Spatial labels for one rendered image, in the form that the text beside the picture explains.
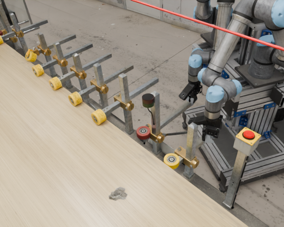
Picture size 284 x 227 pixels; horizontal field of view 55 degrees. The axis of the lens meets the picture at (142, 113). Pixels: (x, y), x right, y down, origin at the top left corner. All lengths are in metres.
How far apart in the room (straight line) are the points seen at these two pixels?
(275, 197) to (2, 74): 2.35
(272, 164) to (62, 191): 1.63
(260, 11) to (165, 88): 2.18
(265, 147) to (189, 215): 1.40
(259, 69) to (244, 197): 1.11
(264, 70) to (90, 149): 1.09
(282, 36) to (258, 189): 1.42
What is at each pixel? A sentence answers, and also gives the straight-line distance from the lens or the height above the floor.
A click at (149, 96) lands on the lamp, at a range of 1.36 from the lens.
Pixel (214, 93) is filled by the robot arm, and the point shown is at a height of 1.26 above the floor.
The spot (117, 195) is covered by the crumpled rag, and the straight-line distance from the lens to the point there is 1.31.
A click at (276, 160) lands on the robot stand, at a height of 0.23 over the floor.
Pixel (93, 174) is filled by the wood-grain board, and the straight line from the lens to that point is 1.41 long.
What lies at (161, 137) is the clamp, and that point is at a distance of 1.56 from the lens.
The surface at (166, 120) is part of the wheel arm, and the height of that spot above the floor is 0.86.
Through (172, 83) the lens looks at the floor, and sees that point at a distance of 3.42.
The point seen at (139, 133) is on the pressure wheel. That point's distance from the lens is 1.53.
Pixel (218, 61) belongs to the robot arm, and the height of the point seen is 1.31.
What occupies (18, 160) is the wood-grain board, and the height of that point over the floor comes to 0.90.
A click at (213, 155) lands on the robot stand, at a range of 2.35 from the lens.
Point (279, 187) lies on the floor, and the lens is 2.58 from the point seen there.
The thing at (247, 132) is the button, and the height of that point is 1.23.
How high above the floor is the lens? 2.02
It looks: 42 degrees down
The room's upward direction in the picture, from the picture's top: 5 degrees counter-clockwise
